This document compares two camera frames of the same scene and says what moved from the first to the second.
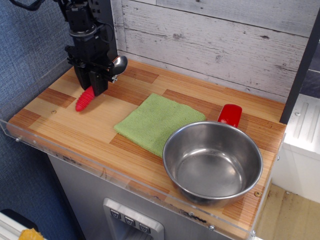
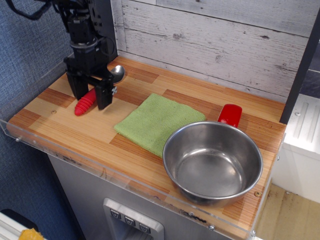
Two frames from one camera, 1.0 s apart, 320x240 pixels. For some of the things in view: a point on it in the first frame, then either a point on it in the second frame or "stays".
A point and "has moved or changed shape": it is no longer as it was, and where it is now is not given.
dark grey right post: x=299 y=83 stays
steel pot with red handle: x=213 y=164 stays
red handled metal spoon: x=119 y=65 has moved or changed shape
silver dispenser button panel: x=123 y=223 stays
